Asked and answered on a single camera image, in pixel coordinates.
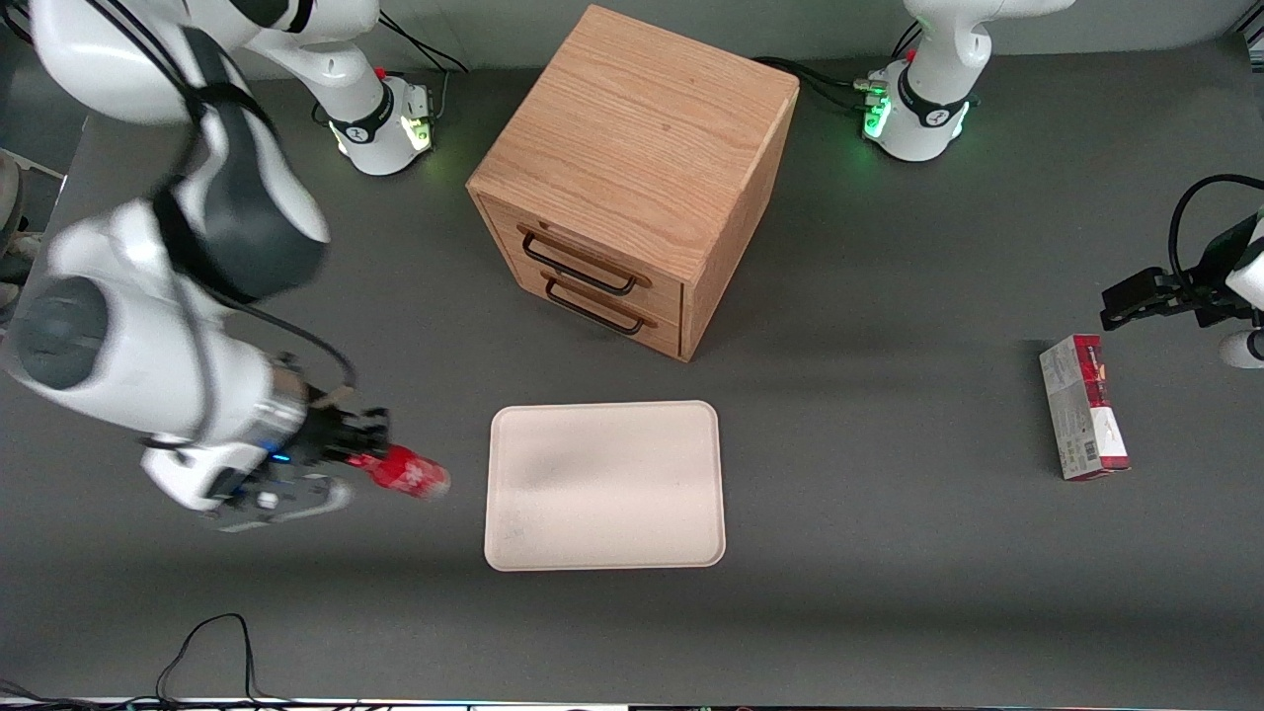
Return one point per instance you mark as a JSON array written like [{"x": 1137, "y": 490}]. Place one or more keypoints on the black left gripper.
[{"x": 1207, "y": 290}]

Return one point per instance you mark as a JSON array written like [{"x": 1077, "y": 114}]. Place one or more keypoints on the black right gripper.
[{"x": 323, "y": 437}]

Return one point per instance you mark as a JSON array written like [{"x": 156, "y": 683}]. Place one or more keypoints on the red coke bottle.
[{"x": 410, "y": 472}]

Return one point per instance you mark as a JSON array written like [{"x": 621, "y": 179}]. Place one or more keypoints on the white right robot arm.
[{"x": 178, "y": 257}]

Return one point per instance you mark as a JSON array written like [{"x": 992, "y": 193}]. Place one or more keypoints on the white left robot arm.
[{"x": 923, "y": 99}]

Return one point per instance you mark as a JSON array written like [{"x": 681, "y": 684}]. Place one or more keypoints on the beige rectangular tray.
[{"x": 604, "y": 486}]

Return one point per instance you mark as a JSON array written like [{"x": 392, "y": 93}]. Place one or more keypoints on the red and white carton box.
[{"x": 1082, "y": 407}]

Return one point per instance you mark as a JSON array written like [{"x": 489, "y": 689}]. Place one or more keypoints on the wooden two-drawer cabinet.
[{"x": 632, "y": 168}]

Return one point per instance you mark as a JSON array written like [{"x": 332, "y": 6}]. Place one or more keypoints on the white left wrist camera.
[{"x": 1246, "y": 349}]

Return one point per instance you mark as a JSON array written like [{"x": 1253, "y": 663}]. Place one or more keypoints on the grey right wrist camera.
[{"x": 242, "y": 484}]

